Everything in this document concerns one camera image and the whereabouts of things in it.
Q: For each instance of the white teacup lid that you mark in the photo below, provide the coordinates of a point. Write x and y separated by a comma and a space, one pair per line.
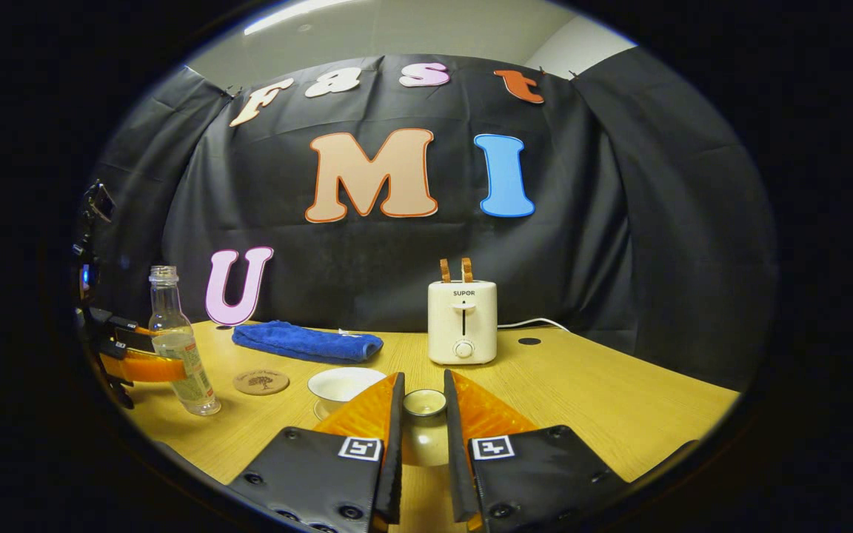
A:
425, 403

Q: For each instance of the black backdrop cloth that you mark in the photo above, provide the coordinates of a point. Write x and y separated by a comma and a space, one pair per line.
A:
619, 222

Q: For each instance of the cream toaster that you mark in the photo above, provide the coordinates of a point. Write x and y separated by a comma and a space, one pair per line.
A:
462, 318

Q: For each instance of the white teacup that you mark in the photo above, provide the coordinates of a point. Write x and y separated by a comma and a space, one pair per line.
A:
341, 385

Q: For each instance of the blue towel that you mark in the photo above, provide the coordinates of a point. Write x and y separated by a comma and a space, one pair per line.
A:
308, 342

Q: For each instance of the white saucer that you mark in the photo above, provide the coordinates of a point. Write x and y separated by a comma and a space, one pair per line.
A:
320, 409

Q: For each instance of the round brown coaster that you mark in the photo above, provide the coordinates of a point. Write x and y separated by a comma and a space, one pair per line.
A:
261, 382

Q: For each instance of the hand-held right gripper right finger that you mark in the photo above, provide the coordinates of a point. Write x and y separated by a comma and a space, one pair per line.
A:
456, 459

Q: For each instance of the clear plastic water bottle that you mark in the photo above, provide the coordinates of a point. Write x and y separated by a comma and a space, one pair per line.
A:
175, 326

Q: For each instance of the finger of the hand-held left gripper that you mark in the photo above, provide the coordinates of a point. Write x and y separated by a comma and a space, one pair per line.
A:
138, 366
134, 333

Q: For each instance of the brown toast slice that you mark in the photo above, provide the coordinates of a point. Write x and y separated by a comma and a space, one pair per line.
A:
467, 269
445, 270

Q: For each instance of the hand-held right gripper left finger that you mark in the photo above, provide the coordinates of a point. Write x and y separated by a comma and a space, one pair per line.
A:
395, 444

